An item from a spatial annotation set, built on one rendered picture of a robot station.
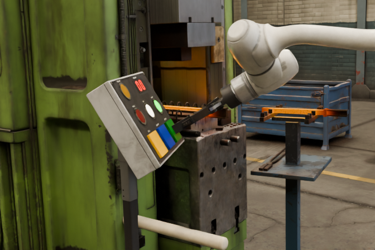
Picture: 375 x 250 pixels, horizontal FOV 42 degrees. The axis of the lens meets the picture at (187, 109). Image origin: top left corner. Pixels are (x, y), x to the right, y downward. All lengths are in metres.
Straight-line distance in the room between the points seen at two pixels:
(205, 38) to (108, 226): 0.84
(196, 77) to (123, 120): 1.03
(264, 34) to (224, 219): 1.02
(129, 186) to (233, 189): 0.73
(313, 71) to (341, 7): 1.38
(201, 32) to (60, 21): 0.57
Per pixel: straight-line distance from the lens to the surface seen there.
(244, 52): 1.38
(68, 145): 2.10
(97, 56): 1.83
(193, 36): 1.97
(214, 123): 2.12
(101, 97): 1.39
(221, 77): 2.41
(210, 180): 2.03
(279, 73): 1.50
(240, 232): 2.33
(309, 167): 2.44
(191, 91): 2.39
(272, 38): 1.39
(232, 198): 2.21
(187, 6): 1.95
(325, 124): 5.68
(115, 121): 1.39
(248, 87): 1.52
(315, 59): 10.39
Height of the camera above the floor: 1.32
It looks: 9 degrees down
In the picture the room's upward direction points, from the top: 2 degrees counter-clockwise
